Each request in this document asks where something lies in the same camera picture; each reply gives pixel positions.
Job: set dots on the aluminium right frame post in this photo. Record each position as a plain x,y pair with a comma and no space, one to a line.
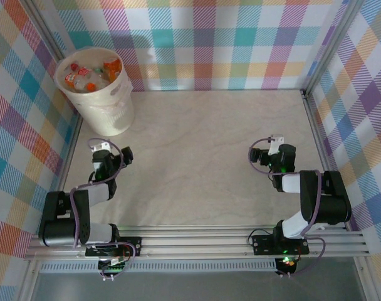
330,47

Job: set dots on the aluminium left table rail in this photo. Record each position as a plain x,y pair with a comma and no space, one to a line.
72,150

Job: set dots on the clear bottle red label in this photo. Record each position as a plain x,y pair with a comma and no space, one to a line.
83,71

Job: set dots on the aluminium left frame post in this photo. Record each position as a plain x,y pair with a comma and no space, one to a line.
41,22

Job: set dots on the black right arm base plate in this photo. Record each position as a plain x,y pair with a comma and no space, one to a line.
262,244

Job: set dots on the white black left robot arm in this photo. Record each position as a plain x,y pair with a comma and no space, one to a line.
96,191

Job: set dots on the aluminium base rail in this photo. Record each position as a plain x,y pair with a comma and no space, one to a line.
193,243

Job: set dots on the clear bottle with green band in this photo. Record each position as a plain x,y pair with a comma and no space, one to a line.
98,69

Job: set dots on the cream plastic bin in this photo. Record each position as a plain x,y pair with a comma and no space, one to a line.
99,113

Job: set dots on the aluminium frame post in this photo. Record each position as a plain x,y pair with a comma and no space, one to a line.
330,47
41,22

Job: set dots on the small lit controller board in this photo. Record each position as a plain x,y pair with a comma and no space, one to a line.
287,261

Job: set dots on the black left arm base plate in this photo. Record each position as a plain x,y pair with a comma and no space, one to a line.
134,243

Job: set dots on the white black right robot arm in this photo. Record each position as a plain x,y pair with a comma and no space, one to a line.
292,183

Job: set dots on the aluminium right table rail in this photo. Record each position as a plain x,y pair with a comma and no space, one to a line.
316,131

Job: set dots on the aluminium table rail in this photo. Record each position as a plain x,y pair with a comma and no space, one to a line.
72,150
316,131

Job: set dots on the green terminal block board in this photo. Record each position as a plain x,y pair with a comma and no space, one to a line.
113,268

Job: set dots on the grey metal panel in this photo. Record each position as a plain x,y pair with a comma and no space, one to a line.
193,287

